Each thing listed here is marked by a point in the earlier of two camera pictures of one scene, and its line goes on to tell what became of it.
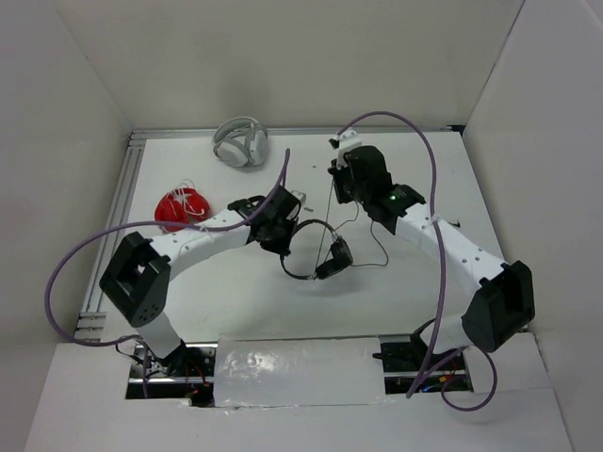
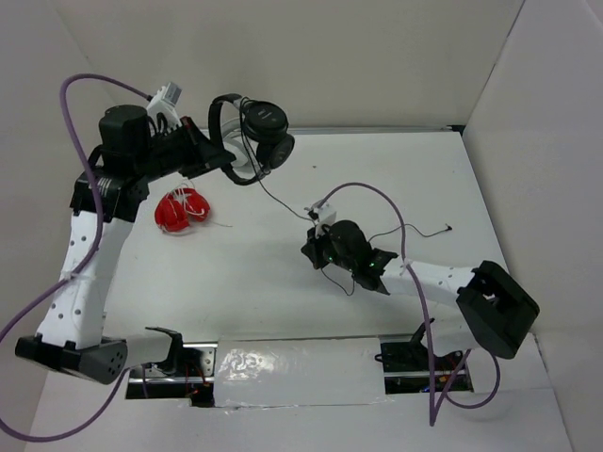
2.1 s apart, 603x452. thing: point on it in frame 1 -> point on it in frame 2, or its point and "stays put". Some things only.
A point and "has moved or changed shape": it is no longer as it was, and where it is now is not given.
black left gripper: x=281 y=248 -> x=203 y=153
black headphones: x=341 y=252 has moved or changed shape
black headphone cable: x=343 y=225 has moved or changed shape
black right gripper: x=338 y=173 -> x=312 y=249
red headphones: x=182 y=204 stays put
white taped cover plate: x=270 y=371 stays put
